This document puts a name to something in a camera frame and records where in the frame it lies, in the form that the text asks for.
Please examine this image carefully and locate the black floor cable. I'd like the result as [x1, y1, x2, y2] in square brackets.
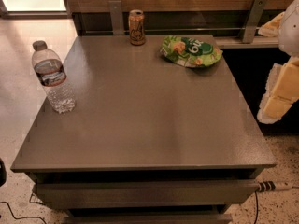
[0, 201, 48, 224]

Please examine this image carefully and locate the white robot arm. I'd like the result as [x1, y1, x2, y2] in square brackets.
[257, 0, 299, 124]

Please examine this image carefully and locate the metal wall bracket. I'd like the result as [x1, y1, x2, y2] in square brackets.
[240, 0, 268, 44]
[108, 0, 125, 35]

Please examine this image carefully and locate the grey drawer cabinet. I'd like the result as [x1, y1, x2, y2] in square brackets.
[12, 35, 275, 224]

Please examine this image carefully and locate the black object at left edge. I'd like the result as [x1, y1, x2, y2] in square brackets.
[0, 158, 7, 187]

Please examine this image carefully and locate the right metal wall bracket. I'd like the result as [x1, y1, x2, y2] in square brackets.
[240, 0, 268, 44]

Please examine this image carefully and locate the orange soda can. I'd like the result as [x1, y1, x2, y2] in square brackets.
[128, 9, 146, 46]

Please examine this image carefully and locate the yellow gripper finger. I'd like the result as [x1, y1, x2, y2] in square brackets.
[258, 12, 284, 37]
[257, 63, 299, 124]

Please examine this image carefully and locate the clear plastic water bottle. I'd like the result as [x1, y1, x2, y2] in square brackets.
[32, 40, 76, 114]

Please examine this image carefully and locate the green rice chip bag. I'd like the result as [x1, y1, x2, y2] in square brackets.
[160, 35, 222, 68]

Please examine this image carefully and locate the left metal wall bracket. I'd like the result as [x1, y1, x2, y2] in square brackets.
[108, 0, 125, 35]

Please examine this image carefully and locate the striped cable plug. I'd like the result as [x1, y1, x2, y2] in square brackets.
[257, 181, 292, 192]

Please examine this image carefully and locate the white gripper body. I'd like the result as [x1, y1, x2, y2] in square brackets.
[288, 56, 299, 67]

